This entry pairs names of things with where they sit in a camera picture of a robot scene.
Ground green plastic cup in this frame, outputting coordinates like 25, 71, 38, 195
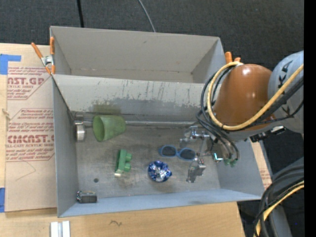
92, 115, 127, 143

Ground silver metal cylinder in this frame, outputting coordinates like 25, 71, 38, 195
75, 120, 87, 143

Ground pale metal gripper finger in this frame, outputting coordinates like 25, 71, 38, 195
179, 125, 210, 143
186, 158, 207, 184

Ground blue sunglasses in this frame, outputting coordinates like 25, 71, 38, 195
158, 144, 197, 161

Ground shiny blue foil ball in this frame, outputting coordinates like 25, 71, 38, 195
147, 160, 173, 183

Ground grey metal bin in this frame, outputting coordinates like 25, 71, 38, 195
49, 25, 266, 218

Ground small dark grey box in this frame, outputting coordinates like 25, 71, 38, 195
76, 190, 98, 204

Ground green toy block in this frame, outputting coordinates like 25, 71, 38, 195
114, 149, 133, 178

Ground brown cardboard board red print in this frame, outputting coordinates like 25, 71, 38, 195
0, 42, 58, 213

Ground black cylinder on white bracket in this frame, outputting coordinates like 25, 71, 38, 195
249, 126, 286, 143

